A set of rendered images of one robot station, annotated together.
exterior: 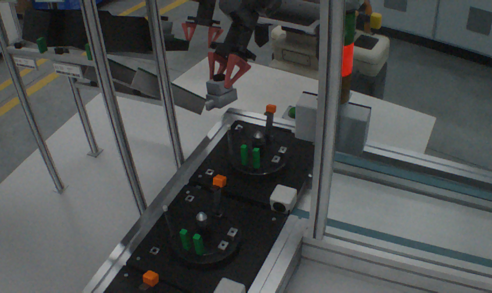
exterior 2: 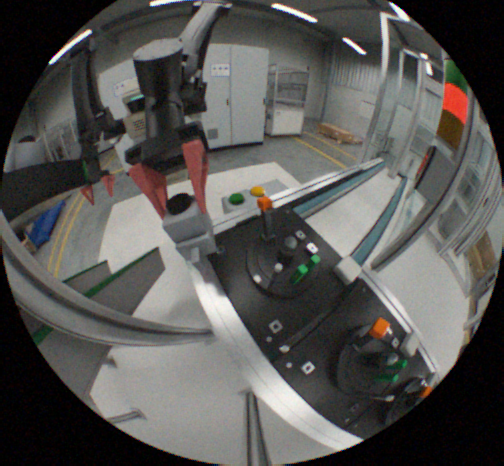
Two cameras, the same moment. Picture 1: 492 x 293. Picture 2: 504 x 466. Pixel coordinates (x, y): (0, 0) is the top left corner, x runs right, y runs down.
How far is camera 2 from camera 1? 0.84 m
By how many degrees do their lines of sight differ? 44
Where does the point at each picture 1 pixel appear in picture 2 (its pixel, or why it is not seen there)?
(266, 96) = not seen: hidden behind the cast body
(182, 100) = (141, 282)
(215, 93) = (194, 235)
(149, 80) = (64, 348)
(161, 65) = (24, 301)
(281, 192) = (349, 268)
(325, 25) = not seen: outside the picture
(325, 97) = (466, 149)
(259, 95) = not seen: hidden behind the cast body
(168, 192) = (264, 383)
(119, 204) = (196, 401)
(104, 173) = (141, 381)
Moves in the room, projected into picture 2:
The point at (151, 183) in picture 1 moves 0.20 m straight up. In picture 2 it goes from (187, 362) to (130, 378)
